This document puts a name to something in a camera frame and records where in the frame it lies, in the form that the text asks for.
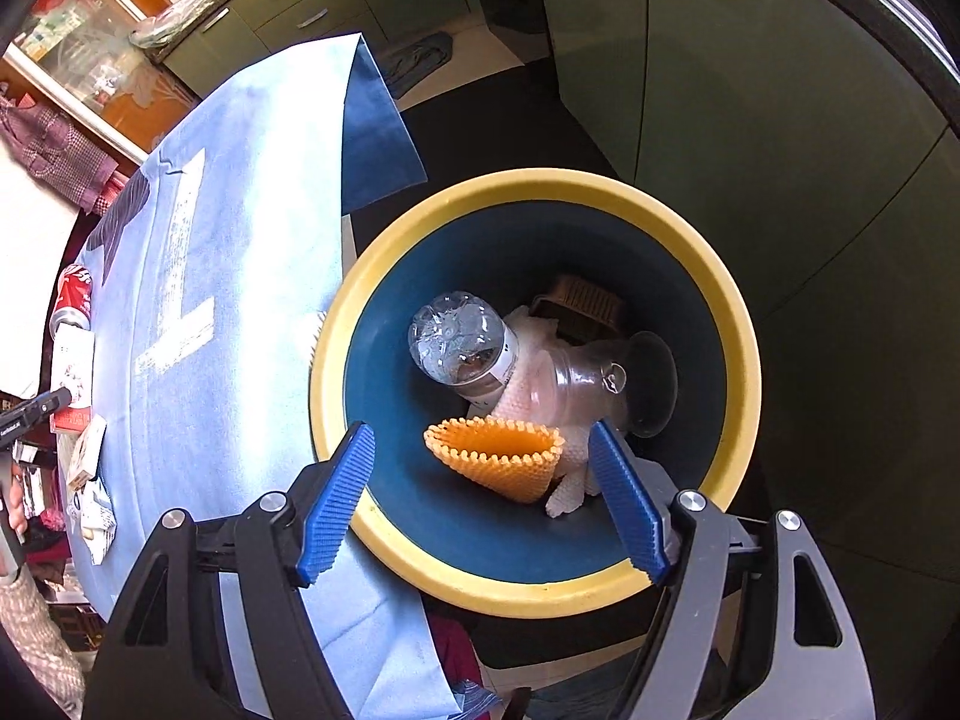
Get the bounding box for orange foam net sleeve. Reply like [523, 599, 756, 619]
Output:
[424, 418, 563, 505]

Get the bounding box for clear plastic bag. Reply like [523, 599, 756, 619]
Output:
[126, 0, 235, 52]

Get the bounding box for red cloth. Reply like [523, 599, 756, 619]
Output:
[426, 611, 485, 702]

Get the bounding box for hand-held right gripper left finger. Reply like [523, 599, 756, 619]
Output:
[81, 421, 376, 720]

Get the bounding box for person's left hand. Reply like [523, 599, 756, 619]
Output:
[4, 481, 29, 545]

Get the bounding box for yellow rimmed blue waste bin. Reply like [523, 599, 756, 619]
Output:
[309, 170, 762, 620]

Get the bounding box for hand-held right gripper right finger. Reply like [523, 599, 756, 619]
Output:
[587, 418, 878, 720]

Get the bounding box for blue table cloth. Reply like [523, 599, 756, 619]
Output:
[66, 34, 503, 720]

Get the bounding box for dark floor mat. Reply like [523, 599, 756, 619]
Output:
[381, 31, 456, 97]

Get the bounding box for red soda can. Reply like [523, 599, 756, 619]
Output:
[51, 262, 96, 332]

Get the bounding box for dark striped cloth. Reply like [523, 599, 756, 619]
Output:
[81, 165, 162, 278]

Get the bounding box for brown plastic basket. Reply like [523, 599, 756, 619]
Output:
[531, 275, 629, 342]

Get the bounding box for white hanging sheet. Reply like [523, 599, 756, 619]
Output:
[0, 142, 91, 398]

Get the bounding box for clear plastic bottle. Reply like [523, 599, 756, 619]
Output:
[407, 292, 520, 400]

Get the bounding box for checkered apron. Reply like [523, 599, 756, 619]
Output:
[0, 100, 130, 217]

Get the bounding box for clear plastic cup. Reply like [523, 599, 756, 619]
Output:
[525, 330, 680, 440]

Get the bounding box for small cardboard carton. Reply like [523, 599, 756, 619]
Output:
[66, 418, 107, 488]

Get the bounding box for glass sliding door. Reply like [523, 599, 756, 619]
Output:
[0, 0, 200, 162]

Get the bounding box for white red printed box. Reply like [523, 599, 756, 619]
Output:
[49, 324, 97, 434]

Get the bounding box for white paper towel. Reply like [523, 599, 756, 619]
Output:
[469, 304, 601, 518]

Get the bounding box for person's left forearm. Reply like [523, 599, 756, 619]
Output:
[0, 562, 87, 720]

